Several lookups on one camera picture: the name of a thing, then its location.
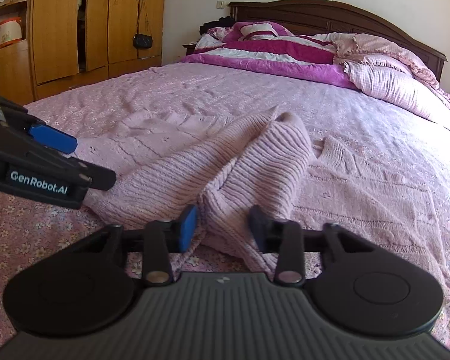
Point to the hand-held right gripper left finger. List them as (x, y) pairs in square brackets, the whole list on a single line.
[(187, 228)]

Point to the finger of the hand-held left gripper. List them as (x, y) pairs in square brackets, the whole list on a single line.
[(97, 176), (56, 140)]

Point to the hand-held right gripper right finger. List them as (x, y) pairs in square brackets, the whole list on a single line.
[(258, 228)]

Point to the pink knitted sweater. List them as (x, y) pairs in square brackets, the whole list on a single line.
[(255, 165)]

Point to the dark clothes pile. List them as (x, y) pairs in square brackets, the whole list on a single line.
[(217, 24)]

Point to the yellow wooden wardrobe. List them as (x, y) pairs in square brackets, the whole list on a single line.
[(56, 26)]

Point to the orange and white container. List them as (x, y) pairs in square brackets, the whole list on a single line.
[(9, 32)]

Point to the black handbag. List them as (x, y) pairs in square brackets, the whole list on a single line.
[(142, 41)]

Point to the bed with floral pink bedspread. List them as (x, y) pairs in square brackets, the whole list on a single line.
[(247, 90)]

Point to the dark wooden nightstand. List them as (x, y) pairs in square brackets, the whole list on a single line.
[(189, 48)]

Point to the purple and white blanket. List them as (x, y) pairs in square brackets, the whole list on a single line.
[(277, 50)]

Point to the pink checkered pillow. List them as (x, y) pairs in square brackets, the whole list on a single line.
[(390, 82)]

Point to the pink ruffled quilt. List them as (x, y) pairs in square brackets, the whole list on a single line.
[(390, 50)]

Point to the dark wooden headboard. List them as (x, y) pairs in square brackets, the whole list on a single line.
[(322, 15)]

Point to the white wall socket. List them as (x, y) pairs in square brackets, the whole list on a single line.
[(220, 4)]

